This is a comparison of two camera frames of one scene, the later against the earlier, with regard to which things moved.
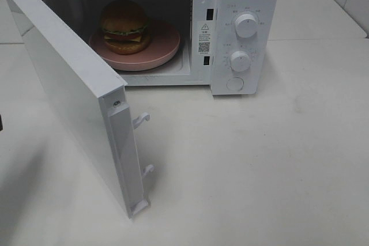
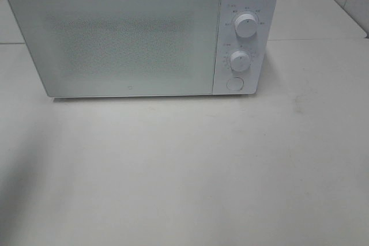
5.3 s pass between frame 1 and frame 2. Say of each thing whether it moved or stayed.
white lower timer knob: stayed
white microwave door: moved
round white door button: stayed
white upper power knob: stayed
